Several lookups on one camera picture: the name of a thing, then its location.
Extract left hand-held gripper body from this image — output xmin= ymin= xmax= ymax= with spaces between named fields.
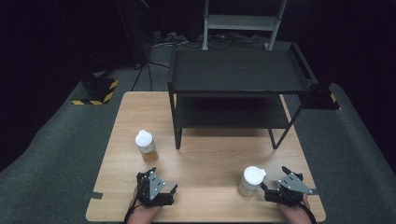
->
xmin=135 ymin=170 xmax=176 ymax=208

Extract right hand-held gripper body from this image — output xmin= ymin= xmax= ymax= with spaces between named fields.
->
xmin=264 ymin=173 xmax=315 ymax=208

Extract pale spice jar white lid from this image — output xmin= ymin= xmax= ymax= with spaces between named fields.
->
xmin=236 ymin=165 xmax=268 ymax=198

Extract orange spice jar white lid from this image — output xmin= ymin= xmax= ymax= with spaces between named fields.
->
xmin=134 ymin=129 xmax=160 ymax=163

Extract black two-tier shelf rack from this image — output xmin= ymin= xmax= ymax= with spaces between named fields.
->
xmin=166 ymin=41 xmax=319 ymax=150

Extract person's right hand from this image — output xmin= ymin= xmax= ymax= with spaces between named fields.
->
xmin=276 ymin=193 xmax=312 ymax=224

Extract yellow-black striped stand base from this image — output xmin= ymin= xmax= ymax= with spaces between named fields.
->
xmin=70 ymin=75 xmax=120 ymax=106
xmin=300 ymin=81 xmax=341 ymax=111

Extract power strip with plugs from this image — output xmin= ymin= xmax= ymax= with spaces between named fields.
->
xmin=150 ymin=30 xmax=190 ymax=49

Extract grey metal stand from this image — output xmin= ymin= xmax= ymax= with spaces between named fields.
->
xmin=201 ymin=0 xmax=288 ymax=51

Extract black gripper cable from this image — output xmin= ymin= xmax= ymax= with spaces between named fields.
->
xmin=298 ymin=200 xmax=318 ymax=224
xmin=123 ymin=186 xmax=140 ymax=224

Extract black floor cables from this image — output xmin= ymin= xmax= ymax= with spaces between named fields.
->
xmin=130 ymin=59 xmax=171 ymax=92

